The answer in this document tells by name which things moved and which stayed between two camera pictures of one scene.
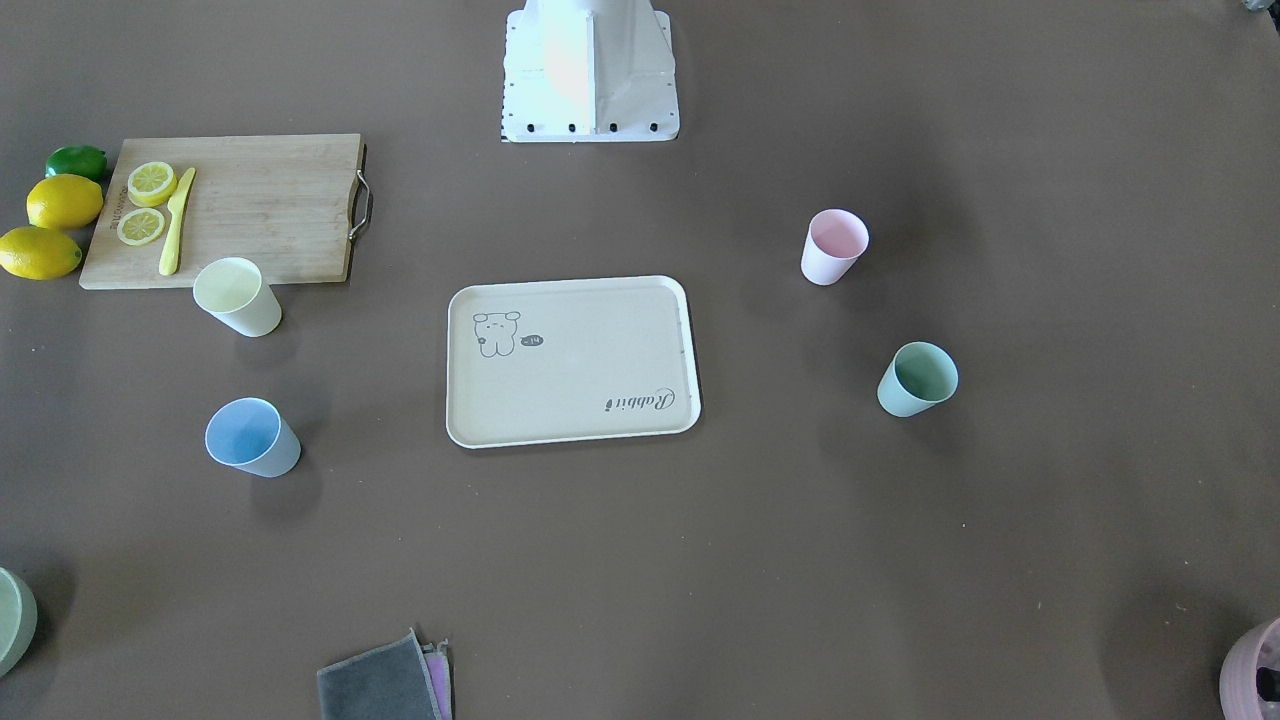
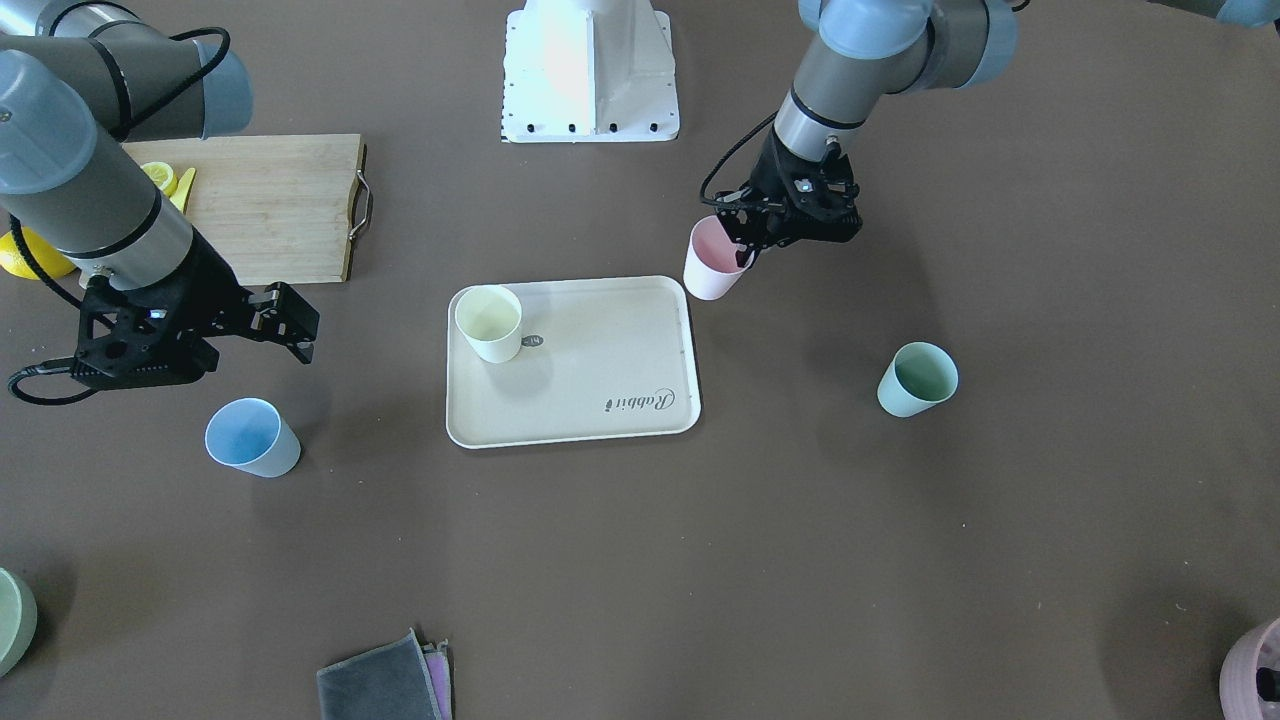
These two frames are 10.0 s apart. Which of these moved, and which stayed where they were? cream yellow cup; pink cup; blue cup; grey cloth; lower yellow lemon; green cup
Moved: cream yellow cup; pink cup
Stayed: blue cup; grey cloth; green cup; lower yellow lemon
